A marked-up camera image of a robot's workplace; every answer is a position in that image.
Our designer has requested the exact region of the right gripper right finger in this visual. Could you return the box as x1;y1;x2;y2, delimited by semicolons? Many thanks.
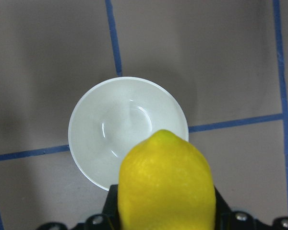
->
215;189;288;230

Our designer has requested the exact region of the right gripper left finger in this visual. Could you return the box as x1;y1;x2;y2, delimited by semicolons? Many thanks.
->
37;184;125;230

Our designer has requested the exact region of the white ceramic bowl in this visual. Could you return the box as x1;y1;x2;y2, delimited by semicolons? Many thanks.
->
68;77;189;190

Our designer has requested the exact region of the yellow lemon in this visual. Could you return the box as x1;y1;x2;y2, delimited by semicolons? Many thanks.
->
118;130;216;230

